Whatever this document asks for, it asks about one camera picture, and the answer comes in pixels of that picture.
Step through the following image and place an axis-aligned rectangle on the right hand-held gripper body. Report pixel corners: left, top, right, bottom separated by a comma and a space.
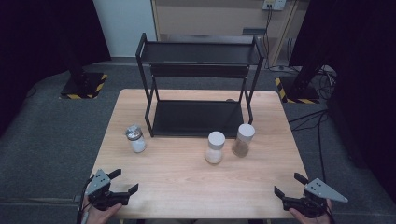
282, 177, 349, 218

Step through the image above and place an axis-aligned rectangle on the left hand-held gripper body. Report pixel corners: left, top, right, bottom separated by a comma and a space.
84, 168, 131, 212

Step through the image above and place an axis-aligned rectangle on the silver lid jar white powder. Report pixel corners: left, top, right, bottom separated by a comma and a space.
125, 124, 148, 154

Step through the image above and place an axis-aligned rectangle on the white lid jar pale powder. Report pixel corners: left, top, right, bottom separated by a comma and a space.
204, 131, 226, 165

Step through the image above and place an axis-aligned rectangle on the black metal shelf rack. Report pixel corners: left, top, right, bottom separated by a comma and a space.
135, 32, 265, 139

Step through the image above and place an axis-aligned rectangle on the person's right hand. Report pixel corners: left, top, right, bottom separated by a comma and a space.
289, 200, 333, 224

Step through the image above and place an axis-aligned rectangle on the person's left hand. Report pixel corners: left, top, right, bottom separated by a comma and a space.
81, 198, 123, 224

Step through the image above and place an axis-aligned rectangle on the white lid jar brown powder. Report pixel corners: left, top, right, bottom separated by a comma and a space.
231, 123, 256, 158

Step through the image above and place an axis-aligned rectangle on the black stand with striped base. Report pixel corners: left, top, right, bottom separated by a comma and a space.
60, 46, 108, 100
275, 59, 322, 105

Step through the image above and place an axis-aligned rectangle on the dark curtain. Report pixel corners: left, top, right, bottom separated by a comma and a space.
0, 0, 112, 136
289, 0, 396, 195

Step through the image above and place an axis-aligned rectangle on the beige wooden cabinet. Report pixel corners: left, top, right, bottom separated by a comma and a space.
150, 0, 310, 67

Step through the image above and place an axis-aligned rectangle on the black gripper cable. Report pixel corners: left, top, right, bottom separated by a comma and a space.
76, 176, 95, 224

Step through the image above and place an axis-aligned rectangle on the black floor cable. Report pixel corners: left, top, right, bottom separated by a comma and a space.
289, 108, 330, 185

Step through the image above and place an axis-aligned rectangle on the tangled cable bundle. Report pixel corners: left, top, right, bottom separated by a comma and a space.
316, 65, 338, 101

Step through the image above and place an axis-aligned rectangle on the black socket cable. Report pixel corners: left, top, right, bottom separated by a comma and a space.
262, 8, 290, 73

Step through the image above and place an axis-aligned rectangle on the white wall socket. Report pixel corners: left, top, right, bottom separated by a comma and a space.
262, 0, 287, 11

